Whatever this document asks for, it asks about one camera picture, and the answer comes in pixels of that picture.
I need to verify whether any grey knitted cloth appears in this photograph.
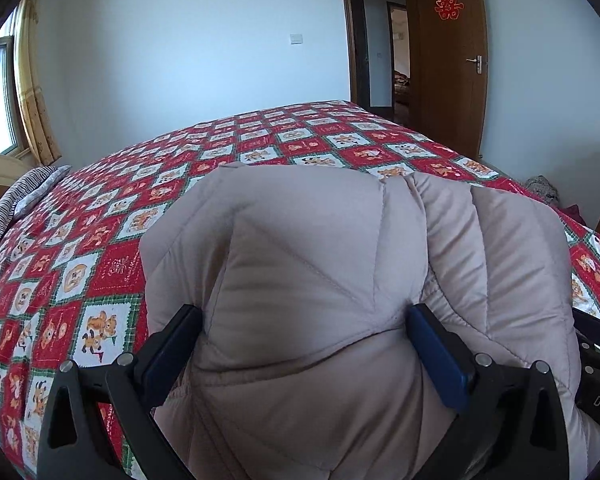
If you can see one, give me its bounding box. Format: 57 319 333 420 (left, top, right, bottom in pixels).
525 175 561 207

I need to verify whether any striped pillow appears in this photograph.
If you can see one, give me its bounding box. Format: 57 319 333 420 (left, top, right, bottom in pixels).
0 164 73 246

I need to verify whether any beige puffer jacket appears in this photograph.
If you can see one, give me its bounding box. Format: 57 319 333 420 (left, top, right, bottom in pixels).
139 162 600 480

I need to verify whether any cream wooden headboard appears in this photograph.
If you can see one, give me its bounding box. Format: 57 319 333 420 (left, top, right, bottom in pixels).
0 154 33 241

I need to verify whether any red printed blanket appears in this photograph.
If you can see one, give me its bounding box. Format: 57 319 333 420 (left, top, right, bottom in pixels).
0 100 600 480

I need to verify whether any yellow patterned curtain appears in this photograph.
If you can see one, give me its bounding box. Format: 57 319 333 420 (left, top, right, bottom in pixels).
12 0 63 166

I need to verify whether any brown wooden door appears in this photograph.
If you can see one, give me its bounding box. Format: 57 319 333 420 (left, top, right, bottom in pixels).
412 0 490 160

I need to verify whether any brown door frame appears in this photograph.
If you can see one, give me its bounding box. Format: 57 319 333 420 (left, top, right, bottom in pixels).
339 0 416 126

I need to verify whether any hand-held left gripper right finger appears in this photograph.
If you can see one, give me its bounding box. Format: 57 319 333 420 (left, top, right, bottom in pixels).
405 304 571 480

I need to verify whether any red paper door decoration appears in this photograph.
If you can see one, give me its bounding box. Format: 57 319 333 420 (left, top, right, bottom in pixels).
434 0 465 21

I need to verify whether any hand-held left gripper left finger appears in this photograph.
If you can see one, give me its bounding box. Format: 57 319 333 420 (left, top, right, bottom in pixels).
37 304 203 480

